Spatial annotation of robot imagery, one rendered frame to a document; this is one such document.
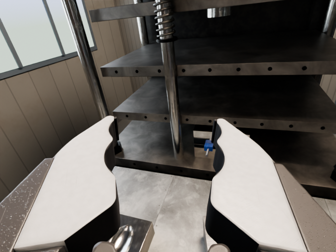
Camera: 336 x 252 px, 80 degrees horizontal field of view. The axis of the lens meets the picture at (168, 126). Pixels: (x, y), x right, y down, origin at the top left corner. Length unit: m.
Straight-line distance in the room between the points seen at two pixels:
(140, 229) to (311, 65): 0.84
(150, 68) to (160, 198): 0.59
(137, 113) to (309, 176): 0.88
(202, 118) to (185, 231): 0.50
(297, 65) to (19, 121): 2.27
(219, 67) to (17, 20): 1.97
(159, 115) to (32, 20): 1.78
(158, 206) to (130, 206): 0.12
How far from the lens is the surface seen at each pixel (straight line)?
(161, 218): 0.88
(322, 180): 1.15
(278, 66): 0.90
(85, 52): 1.06
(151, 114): 1.08
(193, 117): 1.01
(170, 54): 0.88
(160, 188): 0.98
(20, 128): 2.44
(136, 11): 0.99
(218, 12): 1.13
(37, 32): 2.52
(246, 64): 0.89
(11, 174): 2.52
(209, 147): 1.04
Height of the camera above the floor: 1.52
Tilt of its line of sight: 30 degrees down
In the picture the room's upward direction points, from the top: 7 degrees counter-clockwise
